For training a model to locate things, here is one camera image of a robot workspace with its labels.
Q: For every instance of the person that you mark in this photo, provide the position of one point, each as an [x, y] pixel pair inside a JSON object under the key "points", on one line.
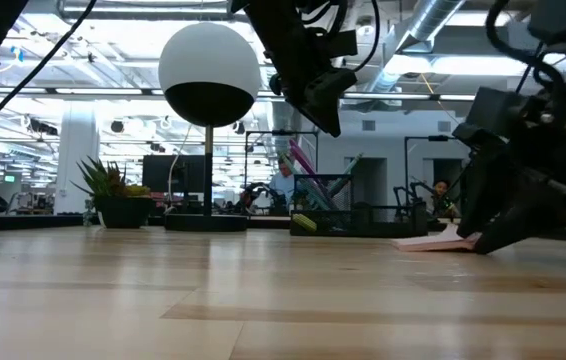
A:
{"points": [[283, 182], [441, 190]]}

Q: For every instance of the black mesh desk organizer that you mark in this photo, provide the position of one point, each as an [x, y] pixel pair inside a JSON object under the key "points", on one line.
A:
{"points": [[373, 225]]}

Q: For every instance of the white globe table lamp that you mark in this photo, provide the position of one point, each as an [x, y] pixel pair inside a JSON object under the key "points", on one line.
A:
{"points": [[208, 55]]}

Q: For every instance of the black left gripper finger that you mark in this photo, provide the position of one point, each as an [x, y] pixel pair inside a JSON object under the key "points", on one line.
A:
{"points": [[330, 100]]}

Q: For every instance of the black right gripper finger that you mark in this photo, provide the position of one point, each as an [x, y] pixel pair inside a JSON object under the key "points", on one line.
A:
{"points": [[480, 190], [523, 220]]}

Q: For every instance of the potted succulent plant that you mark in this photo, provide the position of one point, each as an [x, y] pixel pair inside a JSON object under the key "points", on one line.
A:
{"points": [[123, 212]]}

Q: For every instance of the green pencil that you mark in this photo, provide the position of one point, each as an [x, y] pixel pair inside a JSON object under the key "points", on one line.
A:
{"points": [[303, 181], [348, 171]]}

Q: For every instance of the black background monitor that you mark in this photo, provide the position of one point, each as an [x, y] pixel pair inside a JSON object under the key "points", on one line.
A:
{"points": [[163, 175]]}

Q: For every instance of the yellow eraser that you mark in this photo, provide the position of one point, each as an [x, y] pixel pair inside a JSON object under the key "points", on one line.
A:
{"points": [[305, 223]]}

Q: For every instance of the pink sticky note pad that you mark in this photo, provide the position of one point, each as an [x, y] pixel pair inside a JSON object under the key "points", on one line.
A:
{"points": [[428, 244]]}

